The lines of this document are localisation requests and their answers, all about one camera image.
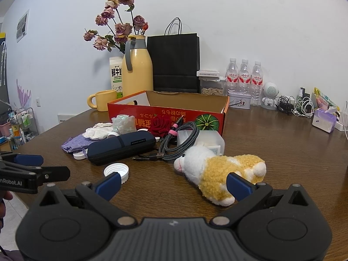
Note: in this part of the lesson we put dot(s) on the pale printed tin box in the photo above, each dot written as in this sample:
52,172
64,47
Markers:
239,102

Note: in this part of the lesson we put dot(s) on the clear glitter bag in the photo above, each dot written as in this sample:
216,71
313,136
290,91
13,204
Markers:
123,123

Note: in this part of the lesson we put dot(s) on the white round lid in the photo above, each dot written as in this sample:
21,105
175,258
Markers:
79,155

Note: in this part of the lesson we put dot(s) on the white wall outlet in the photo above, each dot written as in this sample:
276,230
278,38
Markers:
38,102

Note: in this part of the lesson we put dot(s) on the yellow ceramic mug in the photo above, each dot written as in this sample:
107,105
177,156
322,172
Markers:
106,100

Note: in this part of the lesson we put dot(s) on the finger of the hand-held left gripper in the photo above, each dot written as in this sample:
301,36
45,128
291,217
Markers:
54,173
28,159

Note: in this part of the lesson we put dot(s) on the wall poster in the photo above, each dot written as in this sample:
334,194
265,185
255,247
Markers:
22,25

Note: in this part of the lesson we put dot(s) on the white ribbed bottle cap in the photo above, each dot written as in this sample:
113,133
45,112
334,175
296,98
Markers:
115,167

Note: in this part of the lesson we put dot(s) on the red cardboard box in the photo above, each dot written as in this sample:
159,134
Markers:
163,114

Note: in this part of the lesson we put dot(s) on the white green milk carton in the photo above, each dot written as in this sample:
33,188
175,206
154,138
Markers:
116,73

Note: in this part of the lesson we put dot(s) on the white robot figure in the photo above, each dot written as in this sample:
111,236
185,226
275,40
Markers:
269,91

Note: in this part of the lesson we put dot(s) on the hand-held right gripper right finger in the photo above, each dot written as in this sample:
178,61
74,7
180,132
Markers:
239,187

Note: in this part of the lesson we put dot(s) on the colourful snack packet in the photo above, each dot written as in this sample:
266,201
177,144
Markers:
323,99

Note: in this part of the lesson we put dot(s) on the clear water bottle red label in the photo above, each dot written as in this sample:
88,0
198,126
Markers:
257,78
244,74
232,73

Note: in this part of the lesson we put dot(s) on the small white cap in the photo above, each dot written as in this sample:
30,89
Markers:
112,136

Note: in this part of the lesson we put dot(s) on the translucent plastic box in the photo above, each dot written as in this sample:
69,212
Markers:
212,141

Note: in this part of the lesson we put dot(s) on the white flat box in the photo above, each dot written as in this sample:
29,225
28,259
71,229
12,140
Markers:
208,73

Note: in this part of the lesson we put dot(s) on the black paper bag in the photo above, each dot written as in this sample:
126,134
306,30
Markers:
174,59

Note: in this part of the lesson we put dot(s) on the yellow thermos jug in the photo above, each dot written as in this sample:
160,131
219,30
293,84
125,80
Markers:
138,70

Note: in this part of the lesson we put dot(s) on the navy zip case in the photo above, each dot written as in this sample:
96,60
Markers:
119,146

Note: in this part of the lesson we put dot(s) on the clear jar of seeds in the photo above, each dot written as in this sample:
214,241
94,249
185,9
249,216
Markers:
210,89

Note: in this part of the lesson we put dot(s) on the white yellow plush toy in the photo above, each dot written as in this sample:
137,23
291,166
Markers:
217,168

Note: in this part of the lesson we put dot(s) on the dried rose bouquet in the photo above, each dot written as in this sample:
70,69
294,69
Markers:
123,30

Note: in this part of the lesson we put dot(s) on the white power adapter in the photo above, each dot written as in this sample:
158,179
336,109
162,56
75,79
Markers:
343,125

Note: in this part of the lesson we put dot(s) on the purple cloth pouch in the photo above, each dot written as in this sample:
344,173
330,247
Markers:
74,142

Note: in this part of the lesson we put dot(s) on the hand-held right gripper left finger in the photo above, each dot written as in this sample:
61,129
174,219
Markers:
110,185

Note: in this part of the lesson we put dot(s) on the red artificial rose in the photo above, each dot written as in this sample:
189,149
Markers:
160,125

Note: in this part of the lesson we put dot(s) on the black wall board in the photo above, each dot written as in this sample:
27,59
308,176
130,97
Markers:
3,92

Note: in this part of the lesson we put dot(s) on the purple tissue pack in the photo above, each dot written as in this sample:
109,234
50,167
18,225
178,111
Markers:
323,119

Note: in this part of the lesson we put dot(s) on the person's left hand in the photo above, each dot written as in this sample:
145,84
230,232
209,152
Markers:
5,199

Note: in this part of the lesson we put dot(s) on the white cloth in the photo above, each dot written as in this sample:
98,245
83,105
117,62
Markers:
96,132

